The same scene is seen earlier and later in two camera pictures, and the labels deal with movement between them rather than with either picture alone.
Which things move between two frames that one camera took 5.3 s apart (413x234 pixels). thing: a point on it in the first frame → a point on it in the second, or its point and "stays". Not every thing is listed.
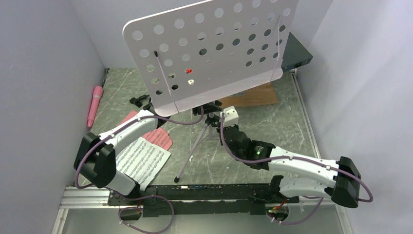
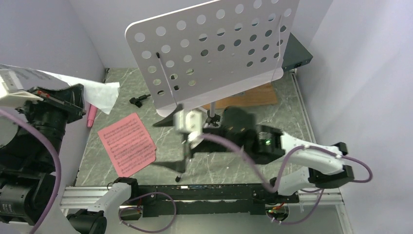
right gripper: (218, 128) → (192, 151)
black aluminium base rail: (199, 200) stays
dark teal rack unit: (294, 54) stays
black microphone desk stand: (137, 101) stays
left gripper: (214, 107) → (70, 99)
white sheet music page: (141, 160) → (102, 96)
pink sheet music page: (159, 137) → (128, 145)
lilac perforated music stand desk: (211, 48) stays
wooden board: (263, 94) stays
